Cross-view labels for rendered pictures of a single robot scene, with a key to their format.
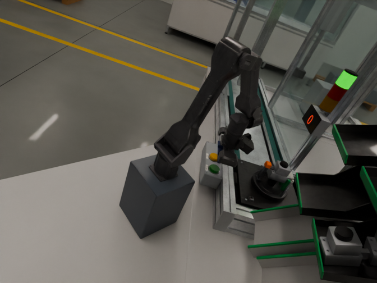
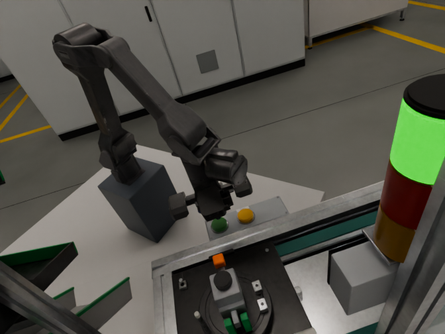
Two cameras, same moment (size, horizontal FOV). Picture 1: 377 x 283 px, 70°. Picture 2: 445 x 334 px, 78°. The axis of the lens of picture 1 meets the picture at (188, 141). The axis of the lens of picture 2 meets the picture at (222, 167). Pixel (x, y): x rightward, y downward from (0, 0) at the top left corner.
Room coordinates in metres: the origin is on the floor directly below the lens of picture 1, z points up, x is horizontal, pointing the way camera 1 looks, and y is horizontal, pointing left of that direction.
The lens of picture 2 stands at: (0.89, -0.57, 1.52)
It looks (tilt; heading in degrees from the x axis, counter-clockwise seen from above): 39 degrees down; 95
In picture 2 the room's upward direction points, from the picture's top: 16 degrees counter-clockwise
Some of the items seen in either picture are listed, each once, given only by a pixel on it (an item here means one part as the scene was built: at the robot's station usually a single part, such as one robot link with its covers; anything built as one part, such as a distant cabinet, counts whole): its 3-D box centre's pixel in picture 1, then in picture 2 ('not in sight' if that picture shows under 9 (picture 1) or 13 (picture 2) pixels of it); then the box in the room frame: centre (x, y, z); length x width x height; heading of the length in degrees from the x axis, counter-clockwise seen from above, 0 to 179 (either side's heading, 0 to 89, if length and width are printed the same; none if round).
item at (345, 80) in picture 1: (346, 80); (439, 133); (1.02, -0.43, 1.38); 0.05 x 0.05 x 0.05
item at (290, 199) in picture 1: (266, 188); (237, 312); (0.82, -0.34, 0.96); 0.24 x 0.24 x 0.02; 8
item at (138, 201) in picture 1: (155, 194); (144, 199); (0.58, 0.03, 0.96); 0.14 x 0.14 x 0.20; 52
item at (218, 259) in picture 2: (266, 170); (223, 272); (0.81, -0.30, 1.04); 0.04 x 0.02 x 0.08; 98
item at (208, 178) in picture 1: (211, 163); (247, 224); (0.87, -0.12, 0.93); 0.21 x 0.07 x 0.06; 8
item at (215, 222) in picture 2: (214, 169); (219, 225); (0.80, -0.13, 0.96); 0.04 x 0.04 x 0.02
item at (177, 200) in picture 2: (230, 138); (206, 185); (0.80, -0.13, 1.11); 0.19 x 0.06 x 0.08; 8
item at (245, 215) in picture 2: (214, 158); (246, 216); (0.87, -0.12, 0.96); 0.04 x 0.04 x 0.02
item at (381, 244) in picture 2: (329, 103); (407, 224); (1.02, -0.43, 1.28); 0.05 x 0.05 x 0.05
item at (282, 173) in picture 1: (282, 170); (228, 293); (0.82, -0.35, 1.06); 0.08 x 0.04 x 0.07; 98
